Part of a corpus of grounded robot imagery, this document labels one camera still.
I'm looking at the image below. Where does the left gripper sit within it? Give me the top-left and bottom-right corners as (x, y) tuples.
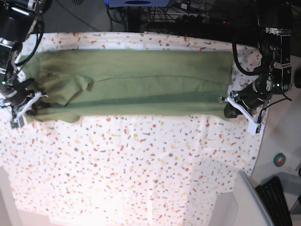
(224, 79), (274, 118)

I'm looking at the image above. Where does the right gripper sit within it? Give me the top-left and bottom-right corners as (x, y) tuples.
(1, 79), (39, 116)

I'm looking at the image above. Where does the green t-shirt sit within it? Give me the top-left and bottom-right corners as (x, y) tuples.
(23, 49), (233, 123)

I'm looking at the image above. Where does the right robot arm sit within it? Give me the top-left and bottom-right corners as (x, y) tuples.
(0, 0), (52, 118)

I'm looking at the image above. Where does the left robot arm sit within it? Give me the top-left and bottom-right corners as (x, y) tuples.
(230, 0), (293, 115)

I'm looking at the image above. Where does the green tape roll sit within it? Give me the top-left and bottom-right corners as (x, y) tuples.
(273, 153), (286, 167)

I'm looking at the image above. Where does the black object at right edge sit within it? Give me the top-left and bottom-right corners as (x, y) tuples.
(293, 68), (301, 89)

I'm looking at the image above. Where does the black keyboard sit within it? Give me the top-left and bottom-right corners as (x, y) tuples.
(255, 176), (293, 226)

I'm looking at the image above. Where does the grey plastic bin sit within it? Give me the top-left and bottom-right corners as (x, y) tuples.
(209, 171), (274, 226)

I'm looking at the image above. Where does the terrazzo patterned tablecloth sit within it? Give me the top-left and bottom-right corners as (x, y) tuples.
(0, 31), (278, 224)

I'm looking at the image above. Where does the blue box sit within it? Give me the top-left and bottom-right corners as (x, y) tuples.
(104, 0), (176, 7)

